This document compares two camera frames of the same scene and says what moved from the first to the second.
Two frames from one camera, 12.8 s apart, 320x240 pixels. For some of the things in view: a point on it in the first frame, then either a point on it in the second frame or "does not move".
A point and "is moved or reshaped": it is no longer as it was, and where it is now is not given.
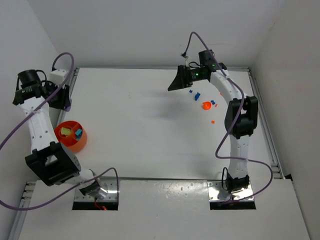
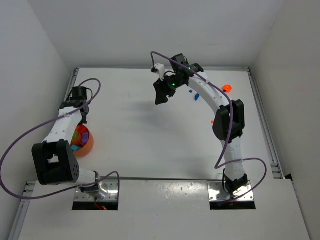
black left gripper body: (64, 97) to (84, 116)
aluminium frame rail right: (277, 171) does not move
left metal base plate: (111, 196) does not move
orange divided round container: (70, 141) is moved or reshaped
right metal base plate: (216, 193) does not move
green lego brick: (66, 131) is moved or reshaped
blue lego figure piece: (197, 95) does not move
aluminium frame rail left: (29, 188) does not move
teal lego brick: (78, 133) to (75, 148)
